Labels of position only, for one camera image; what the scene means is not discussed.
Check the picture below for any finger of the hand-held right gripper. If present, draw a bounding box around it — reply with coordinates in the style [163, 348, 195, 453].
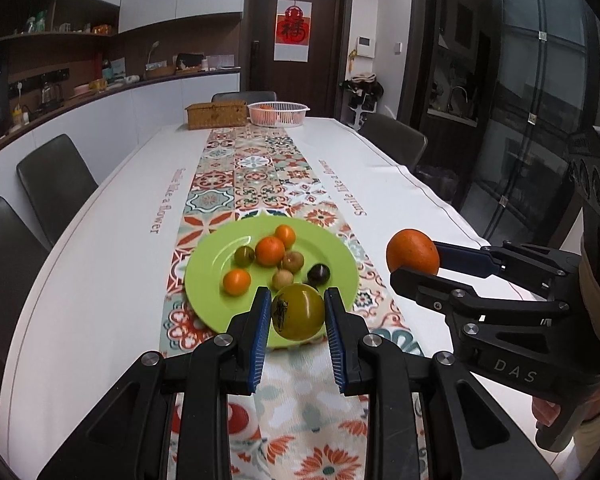
[390, 266, 571, 333]
[432, 240, 583, 291]

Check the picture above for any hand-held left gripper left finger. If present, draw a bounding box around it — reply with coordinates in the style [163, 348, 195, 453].
[37, 287, 273, 480]

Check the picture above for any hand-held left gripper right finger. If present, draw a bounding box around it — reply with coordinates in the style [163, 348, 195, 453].
[324, 287, 561, 480]

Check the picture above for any large round orange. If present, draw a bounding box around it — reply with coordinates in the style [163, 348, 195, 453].
[386, 228, 440, 276]
[255, 236, 286, 267]

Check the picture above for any green tomato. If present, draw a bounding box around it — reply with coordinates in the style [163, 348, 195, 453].
[271, 283, 327, 341]

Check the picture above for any green plate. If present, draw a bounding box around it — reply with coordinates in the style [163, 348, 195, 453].
[185, 216, 357, 350]

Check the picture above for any small mandarin orange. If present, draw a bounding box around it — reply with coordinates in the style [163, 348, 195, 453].
[222, 268, 252, 296]

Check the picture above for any person's right hand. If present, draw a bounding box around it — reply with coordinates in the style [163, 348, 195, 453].
[531, 394, 565, 436]

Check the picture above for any dark trash bag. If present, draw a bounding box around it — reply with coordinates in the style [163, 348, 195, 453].
[415, 165, 458, 202]

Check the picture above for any grey dining chair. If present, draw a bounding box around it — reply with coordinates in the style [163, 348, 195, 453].
[16, 134, 99, 251]
[360, 113, 428, 171]
[0, 196, 51, 361]
[211, 91, 277, 104]

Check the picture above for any floral patterned table runner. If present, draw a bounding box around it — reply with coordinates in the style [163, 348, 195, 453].
[159, 126, 431, 480]

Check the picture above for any glass sliding door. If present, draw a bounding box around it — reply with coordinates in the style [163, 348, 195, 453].
[480, 0, 600, 251]

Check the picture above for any rack with clothes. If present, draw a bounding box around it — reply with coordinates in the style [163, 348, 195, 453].
[342, 74, 385, 128]

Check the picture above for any white plastic basket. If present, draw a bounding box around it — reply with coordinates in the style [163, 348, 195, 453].
[247, 102, 311, 127]

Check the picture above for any wicker basket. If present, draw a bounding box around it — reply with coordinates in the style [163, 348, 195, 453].
[185, 100, 248, 131]

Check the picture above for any dark brown door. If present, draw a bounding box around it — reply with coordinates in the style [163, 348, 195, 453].
[245, 0, 353, 118]

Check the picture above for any white curved sideboard counter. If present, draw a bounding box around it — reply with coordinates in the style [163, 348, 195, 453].
[0, 67, 242, 211]

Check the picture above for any teal box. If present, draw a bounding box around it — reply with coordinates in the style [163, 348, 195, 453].
[101, 58, 127, 81]

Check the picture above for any glass kettle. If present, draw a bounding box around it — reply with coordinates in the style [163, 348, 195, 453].
[41, 80, 63, 107]

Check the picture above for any red and white wall poster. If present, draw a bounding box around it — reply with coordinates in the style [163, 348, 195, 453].
[274, 0, 313, 63]

